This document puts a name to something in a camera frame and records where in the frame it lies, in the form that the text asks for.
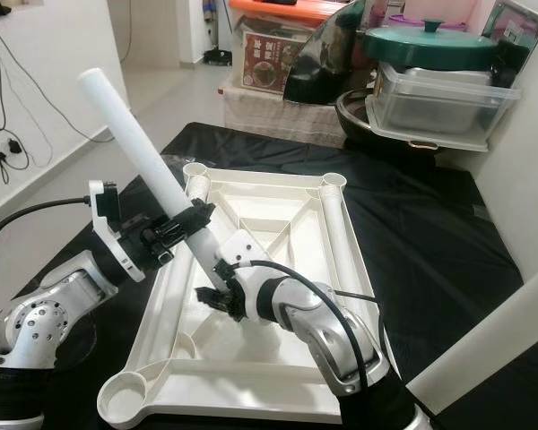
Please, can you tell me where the clear plastic storage bin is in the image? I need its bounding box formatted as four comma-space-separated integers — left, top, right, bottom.
363, 61, 521, 151

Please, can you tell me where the black tablecloth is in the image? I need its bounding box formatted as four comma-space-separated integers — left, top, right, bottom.
27, 121, 538, 430

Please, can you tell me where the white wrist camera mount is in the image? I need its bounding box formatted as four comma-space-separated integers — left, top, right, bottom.
215, 228, 270, 323
87, 179, 149, 283

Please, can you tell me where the black floor mop head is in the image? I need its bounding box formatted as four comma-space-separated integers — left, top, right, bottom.
197, 49, 234, 66

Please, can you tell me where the orange-lidded storage box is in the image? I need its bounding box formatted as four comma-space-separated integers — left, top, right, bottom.
227, 0, 346, 95

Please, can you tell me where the black wok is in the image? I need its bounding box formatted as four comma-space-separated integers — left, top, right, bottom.
334, 88, 440, 149

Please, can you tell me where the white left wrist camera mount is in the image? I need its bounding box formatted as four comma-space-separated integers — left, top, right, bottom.
87, 179, 149, 283

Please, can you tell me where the black plastic bag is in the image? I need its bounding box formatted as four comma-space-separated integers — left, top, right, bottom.
282, 0, 382, 104

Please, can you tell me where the white plastic children table top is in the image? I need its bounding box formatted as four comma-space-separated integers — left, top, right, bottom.
97, 161, 377, 429

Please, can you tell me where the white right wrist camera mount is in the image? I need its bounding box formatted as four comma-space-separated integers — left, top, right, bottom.
215, 228, 270, 323

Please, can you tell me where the green round pot lid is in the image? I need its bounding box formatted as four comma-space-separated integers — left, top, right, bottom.
360, 18, 501, 71

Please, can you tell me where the purple printed box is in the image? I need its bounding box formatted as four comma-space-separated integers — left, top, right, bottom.
489, 0, 538, 55

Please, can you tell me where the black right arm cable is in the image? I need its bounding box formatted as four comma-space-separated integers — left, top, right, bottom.
247, 260, 382, 391

